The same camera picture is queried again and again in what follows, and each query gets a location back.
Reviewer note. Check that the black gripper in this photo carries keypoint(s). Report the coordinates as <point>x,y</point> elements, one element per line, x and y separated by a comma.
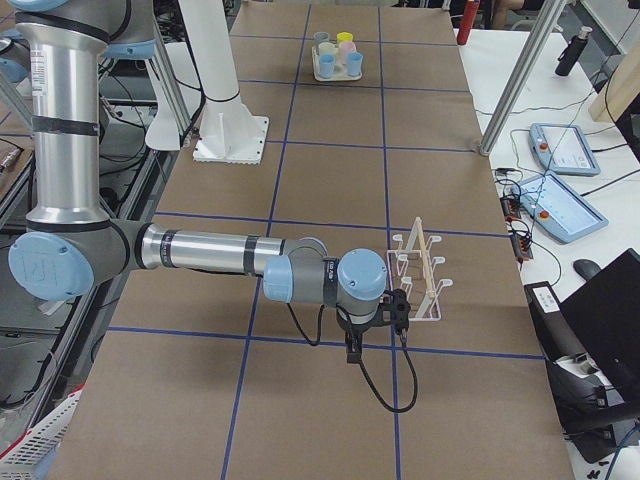
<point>351,331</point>

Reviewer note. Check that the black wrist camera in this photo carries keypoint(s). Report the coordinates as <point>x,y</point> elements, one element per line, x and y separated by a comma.
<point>399,310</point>

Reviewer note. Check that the far teach pendant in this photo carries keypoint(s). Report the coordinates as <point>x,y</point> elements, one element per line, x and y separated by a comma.
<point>563,149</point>

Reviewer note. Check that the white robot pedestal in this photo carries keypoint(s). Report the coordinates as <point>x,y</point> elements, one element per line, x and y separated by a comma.
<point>196,81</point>

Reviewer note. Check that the cream plastic tray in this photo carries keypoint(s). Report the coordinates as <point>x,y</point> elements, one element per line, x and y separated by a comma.
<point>340,71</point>

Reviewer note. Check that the red bottle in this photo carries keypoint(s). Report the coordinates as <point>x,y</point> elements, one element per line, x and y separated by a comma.
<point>467,22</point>

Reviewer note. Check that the black bottle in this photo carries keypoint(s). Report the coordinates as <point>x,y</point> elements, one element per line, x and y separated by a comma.
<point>571,54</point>

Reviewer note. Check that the grey plastic cup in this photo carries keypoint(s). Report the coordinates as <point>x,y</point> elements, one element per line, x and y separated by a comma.
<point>321,37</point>

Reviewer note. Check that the black laptop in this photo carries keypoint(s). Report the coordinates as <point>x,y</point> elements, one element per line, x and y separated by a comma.
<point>604,315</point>

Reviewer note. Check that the blue plastic cup near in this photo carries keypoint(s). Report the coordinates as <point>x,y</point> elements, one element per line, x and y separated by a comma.
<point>326,64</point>

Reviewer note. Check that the black computer mouse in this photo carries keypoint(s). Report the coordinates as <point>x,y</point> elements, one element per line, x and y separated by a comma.
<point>586,268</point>

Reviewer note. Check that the pink plastic cup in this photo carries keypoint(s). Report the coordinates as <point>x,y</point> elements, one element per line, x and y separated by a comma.
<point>345,48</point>

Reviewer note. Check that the white wire cup rack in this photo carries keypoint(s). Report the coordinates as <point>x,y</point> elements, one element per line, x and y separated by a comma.
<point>412,268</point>

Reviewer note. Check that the yellow plastic cup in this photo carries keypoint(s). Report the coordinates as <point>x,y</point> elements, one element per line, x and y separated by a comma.
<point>344,36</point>

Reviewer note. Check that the teach pendant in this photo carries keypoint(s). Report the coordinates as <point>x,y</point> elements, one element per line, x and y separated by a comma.
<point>559,210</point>
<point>563,149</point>

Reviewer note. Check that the pale green plastic cup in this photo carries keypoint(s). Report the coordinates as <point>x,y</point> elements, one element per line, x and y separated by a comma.
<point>327,48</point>

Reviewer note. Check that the near teach pendant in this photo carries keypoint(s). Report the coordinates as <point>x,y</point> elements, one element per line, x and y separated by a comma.
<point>559,210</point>

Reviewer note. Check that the aluminium frame post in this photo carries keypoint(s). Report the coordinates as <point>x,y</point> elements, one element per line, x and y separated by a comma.
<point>536,40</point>

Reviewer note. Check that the blue plastic cup far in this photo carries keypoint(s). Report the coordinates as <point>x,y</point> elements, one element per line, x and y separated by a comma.
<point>354,62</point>

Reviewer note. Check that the blue plastic cup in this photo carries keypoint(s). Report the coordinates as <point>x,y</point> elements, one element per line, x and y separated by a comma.
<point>354,62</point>
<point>326,64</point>

